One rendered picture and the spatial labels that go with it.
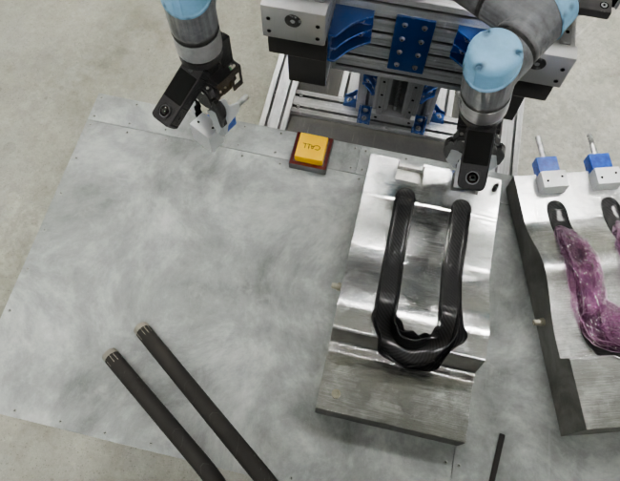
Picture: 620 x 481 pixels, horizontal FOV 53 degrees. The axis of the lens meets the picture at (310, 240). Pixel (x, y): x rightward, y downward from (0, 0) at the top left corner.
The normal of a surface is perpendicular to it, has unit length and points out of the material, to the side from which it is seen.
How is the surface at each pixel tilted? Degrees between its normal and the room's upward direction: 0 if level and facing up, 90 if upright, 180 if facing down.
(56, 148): 0
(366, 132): 0
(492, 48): 11
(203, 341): 0
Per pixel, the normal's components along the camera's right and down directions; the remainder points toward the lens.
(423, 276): 0.10, -0.73
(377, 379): 0.00, -0.39
